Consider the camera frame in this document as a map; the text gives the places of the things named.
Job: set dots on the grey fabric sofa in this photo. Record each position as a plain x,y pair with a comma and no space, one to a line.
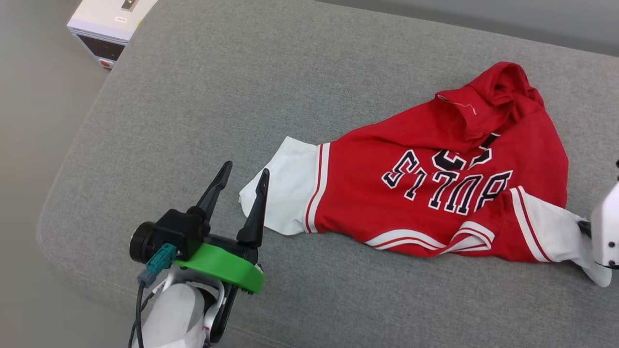
217,96

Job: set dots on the red and white basketball jersey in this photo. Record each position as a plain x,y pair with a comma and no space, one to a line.
387,145

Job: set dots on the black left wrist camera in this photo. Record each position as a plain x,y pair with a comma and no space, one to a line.
169,232

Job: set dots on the white electronic device box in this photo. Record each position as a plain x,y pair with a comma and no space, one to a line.
106,19

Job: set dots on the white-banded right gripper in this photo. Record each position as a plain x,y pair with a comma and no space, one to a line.
607,227

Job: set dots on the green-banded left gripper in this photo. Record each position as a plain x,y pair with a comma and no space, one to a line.
227,266

